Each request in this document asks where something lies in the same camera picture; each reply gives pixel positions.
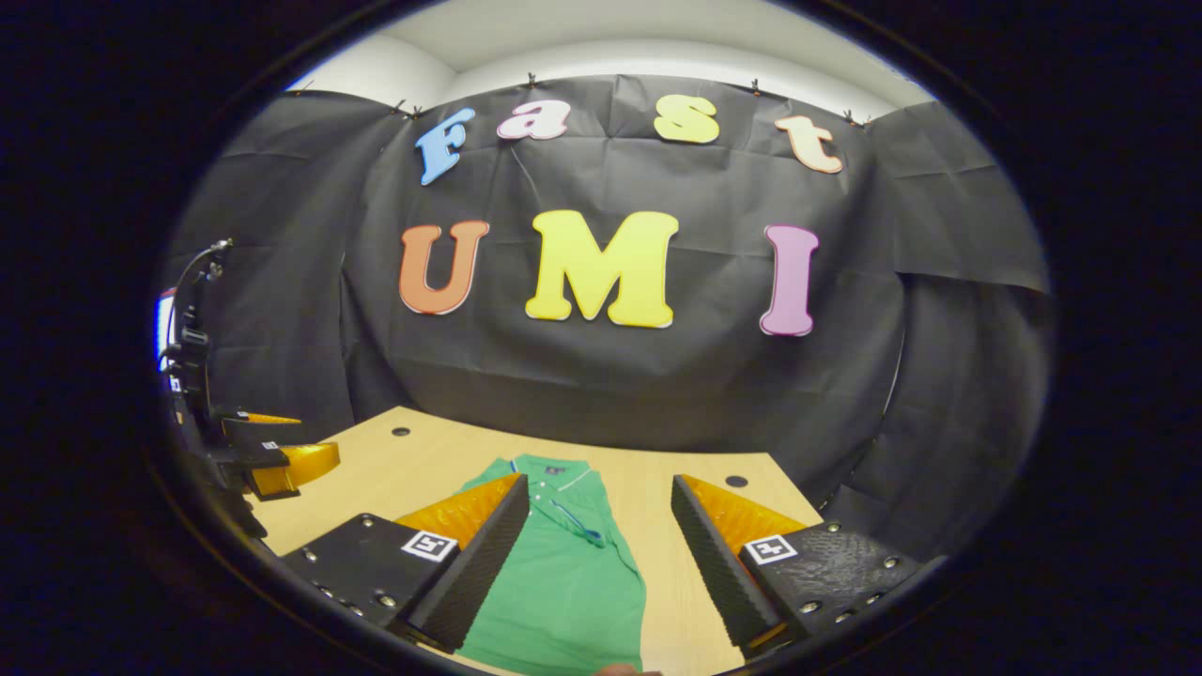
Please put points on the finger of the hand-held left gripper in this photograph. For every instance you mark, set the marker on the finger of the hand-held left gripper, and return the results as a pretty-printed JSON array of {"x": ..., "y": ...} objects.
[
  {"x": 305, "y": 465},
  {"x": 258, "y": 428}
]

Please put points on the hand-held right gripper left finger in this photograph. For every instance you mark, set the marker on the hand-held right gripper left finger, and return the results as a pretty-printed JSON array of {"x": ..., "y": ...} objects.
[{"x": 479, "y": 573}]

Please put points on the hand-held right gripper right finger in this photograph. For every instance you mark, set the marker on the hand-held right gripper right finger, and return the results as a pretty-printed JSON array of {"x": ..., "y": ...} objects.
[{"x": 718, "y": 573}]

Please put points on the green T-shirt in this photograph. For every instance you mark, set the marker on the green T-shirt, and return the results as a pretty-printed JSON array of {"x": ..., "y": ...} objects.
[{"x": 563, "y": 601}]

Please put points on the bright white screen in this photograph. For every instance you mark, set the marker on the bright white screen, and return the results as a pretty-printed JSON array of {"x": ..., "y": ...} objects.
[{"x": 165, "y": 329}]

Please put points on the black backdrop cloth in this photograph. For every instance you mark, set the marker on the black backdrop cloth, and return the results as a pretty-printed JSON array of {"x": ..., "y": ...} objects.
[{"x": 657, "y": 376}]

